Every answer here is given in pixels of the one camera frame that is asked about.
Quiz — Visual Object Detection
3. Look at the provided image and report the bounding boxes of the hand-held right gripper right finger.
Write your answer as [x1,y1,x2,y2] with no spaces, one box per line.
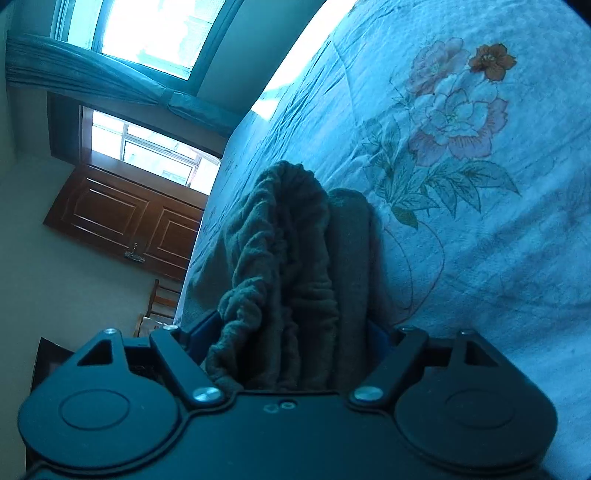
[348,320,502,409]

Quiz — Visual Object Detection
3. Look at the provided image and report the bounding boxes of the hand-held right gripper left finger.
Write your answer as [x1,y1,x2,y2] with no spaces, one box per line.
[76,310,227,409]

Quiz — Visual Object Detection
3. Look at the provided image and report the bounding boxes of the grey-green towel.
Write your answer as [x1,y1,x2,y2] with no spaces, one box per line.
[187,161,393,393]

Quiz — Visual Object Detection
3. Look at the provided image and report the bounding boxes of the wooden chair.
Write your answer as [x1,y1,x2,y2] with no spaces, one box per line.
[134,278,183,337]

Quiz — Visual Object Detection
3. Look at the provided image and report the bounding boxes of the floral blue bed sheet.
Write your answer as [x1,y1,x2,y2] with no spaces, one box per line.
[173,0,591,480]

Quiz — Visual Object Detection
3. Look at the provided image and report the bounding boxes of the brown wooden door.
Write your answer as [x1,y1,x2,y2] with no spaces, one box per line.
[44,164,208,282]

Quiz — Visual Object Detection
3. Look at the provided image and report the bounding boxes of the dark framed object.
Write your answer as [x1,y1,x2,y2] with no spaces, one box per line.
[30,337,75,393]

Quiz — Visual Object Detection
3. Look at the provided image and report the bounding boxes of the window above door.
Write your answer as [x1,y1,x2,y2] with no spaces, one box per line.
[81,106,222,197]

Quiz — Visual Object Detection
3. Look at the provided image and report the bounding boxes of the teal curtain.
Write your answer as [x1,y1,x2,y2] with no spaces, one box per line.
[4,32,241,137]

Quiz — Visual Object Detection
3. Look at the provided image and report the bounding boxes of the large window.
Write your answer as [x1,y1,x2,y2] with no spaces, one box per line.
[51,0,245,88]

